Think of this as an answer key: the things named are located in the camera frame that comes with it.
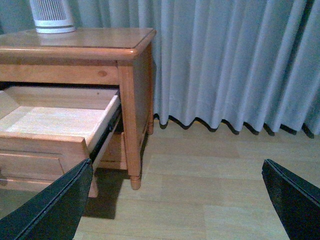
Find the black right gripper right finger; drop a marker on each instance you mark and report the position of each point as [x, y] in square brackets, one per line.
[295, 200]

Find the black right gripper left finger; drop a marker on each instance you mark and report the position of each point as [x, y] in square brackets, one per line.
[55, 212]

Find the wooden drawer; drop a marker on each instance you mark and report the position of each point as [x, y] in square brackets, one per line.
[114, 156]
[46, 131]

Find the wooden nightstand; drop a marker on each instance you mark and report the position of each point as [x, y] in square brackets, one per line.
[104, 58]

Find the grey curtain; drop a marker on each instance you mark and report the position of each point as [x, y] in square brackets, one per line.
[252, 63]

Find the white air purifier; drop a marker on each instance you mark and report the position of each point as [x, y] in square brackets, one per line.
[52, 16]

